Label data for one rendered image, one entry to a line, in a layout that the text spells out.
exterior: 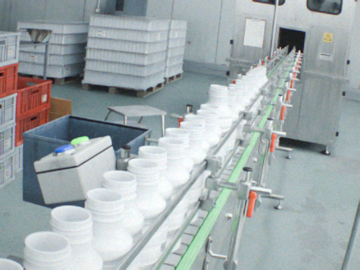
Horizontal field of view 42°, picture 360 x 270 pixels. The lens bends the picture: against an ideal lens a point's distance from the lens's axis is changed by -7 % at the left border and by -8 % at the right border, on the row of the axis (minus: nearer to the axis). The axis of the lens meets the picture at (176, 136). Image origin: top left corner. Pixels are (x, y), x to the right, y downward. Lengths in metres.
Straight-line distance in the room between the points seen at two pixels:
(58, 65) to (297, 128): 4.10
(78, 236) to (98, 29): 7.24
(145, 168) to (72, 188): 0.21
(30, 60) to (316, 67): 4.79
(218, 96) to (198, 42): 10.24
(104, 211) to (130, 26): 7.03
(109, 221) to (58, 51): 7.62
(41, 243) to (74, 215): 0.06
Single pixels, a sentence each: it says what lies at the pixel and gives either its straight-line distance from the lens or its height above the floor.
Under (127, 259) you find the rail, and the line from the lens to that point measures 0.48.
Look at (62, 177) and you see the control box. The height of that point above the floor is 1.08.
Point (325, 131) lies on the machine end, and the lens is 5.59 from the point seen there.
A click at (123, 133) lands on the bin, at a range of 1.69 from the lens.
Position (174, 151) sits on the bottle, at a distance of 0.69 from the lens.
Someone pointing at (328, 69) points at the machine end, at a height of 0.95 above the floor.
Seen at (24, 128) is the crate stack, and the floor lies 0.34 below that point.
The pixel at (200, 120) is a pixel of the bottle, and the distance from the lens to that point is 0.86.
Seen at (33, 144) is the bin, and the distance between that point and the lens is 1.50.
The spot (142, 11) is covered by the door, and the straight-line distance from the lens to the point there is 11.56.
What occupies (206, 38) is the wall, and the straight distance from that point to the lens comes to 11.21.
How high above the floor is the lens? 1.34
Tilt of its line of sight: 14 degrees down
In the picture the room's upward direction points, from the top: 7 degrees clockwise
